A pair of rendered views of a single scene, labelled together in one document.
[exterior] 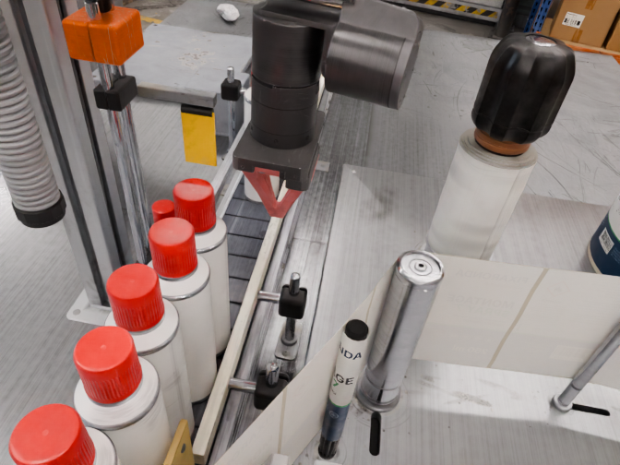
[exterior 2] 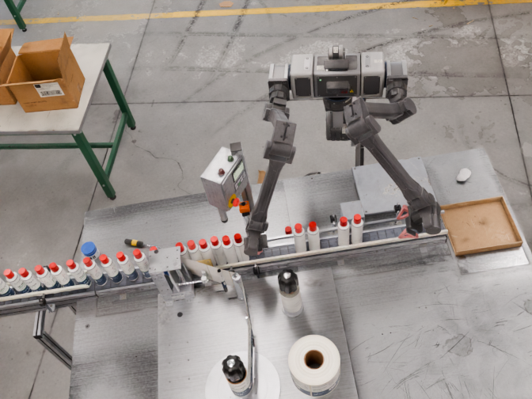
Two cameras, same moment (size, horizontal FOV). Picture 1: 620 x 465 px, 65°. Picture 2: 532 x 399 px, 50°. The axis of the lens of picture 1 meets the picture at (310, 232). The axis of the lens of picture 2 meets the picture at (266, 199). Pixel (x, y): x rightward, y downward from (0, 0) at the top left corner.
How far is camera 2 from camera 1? 2.31 m
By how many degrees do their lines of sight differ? 56
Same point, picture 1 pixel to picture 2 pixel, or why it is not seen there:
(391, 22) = (248, 244)
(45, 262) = not seen: hidden behind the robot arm
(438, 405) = (243, 309)
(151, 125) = (337, 202)
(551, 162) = (395, 349)
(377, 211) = (307, 283)
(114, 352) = (202, 243)
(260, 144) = not seen: hidden behind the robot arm
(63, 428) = (191, 244)
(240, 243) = (277, 252)
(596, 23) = not seen: outside the picture
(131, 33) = (245, 210)
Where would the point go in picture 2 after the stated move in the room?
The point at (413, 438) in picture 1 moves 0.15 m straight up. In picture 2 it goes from (233, 305) to (228, 290)
